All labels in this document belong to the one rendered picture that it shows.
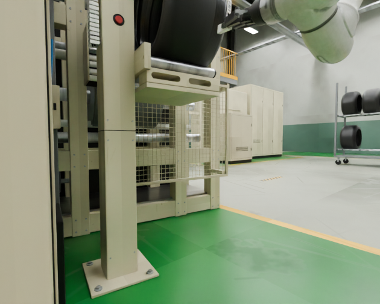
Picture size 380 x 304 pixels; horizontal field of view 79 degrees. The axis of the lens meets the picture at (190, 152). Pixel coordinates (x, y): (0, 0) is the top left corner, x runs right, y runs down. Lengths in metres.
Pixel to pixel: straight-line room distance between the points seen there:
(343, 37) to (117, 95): 0.78
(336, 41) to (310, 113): 12.04
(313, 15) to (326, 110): 11.89
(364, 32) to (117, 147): 12.44
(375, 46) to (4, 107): 12.60
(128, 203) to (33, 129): 0.83
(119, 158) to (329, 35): 0.81
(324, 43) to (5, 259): 0.79
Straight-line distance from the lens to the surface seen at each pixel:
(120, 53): 1.04
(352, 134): 6.36
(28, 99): 0.22
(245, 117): 6.11
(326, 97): 12.68
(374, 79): 12.31
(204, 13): 1.07
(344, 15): 0.82
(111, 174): 0.98
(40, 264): 0.24
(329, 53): 0.83
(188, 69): 1.07
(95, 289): 1.08
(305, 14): 0.75
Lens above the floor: 0.58
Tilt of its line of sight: 3 degrees down
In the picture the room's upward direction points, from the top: straight up
